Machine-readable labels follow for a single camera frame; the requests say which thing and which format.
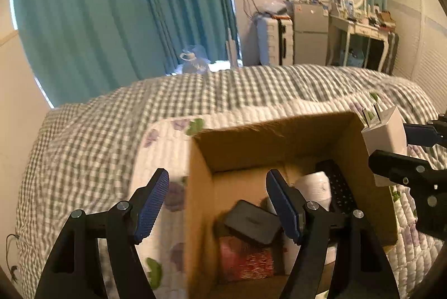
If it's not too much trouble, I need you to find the white mop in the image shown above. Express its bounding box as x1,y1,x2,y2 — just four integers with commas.
222,0,242,68

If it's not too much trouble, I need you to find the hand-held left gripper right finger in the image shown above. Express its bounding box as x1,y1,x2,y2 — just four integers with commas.
266,169,401,299

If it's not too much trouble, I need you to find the black box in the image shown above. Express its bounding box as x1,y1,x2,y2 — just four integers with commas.
223,200,283,244

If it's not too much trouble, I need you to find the floral quilted mat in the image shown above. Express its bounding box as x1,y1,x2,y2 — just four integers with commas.
131,92,447,299

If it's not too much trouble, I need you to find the black cable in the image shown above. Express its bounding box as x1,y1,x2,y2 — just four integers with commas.
5,234,20,283

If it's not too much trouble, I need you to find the white dressing table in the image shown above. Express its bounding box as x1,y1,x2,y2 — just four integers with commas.
328,14,394,71

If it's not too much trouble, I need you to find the red floral box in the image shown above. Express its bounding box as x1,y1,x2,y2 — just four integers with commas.
219,236,277,283

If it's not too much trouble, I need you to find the grey small fridge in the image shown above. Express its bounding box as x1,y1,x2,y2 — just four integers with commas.
293,3,330,65

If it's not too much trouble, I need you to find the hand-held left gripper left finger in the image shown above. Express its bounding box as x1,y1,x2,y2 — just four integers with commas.
35,168,170,299

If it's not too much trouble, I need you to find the white louvred wardrobe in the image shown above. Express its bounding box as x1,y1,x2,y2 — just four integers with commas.
384,0,447,111

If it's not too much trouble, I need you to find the small brown box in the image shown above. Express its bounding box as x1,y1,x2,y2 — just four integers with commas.
379,11,397,28

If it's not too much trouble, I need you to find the black remote control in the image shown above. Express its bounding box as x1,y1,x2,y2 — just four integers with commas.
316,160,357,216

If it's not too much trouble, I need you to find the wide teal curtain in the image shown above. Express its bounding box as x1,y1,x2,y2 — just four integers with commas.
11,0,169,108

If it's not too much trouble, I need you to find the cardboard box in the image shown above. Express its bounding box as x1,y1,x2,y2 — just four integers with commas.
183,111,399,299

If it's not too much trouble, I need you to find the green striped chair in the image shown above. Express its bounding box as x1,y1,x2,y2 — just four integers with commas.
377,32,400,75

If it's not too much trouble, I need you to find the white charger plug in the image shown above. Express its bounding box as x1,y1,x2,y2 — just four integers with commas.
361,103,408,188

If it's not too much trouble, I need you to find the blue plastic bag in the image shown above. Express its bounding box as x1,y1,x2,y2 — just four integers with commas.
179,45,211,75

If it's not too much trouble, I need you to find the clear plastic bag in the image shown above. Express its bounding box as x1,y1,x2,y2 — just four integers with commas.
260,0,287,19

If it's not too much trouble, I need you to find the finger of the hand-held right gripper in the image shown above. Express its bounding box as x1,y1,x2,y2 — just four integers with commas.
368,149,434,188
403,118,447,148

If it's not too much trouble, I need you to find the grey checked blanket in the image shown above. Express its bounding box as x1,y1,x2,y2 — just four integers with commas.
16,63,441,299

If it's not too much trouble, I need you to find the white ribbed suitcase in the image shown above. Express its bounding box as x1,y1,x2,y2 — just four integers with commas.
256,17,295,66

